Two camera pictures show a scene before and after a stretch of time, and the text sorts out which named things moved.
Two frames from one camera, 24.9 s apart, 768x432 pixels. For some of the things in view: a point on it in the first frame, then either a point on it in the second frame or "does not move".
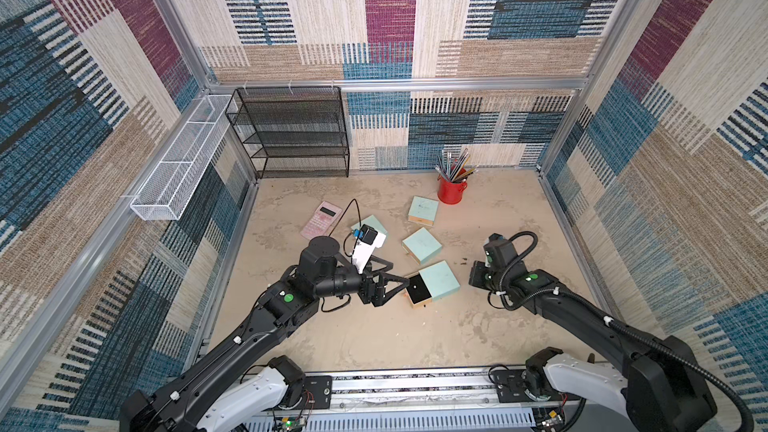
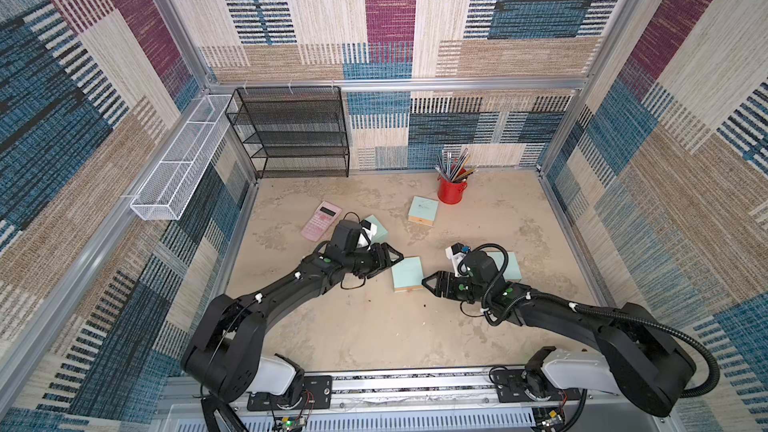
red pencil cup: x=450 y=192 does not move
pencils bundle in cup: x=455 y=170 does not move
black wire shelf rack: x=293 y=130 does not move
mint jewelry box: x=422 y=246 to x=408 y=275
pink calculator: x=321 y=221 does not move
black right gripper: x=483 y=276 to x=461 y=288
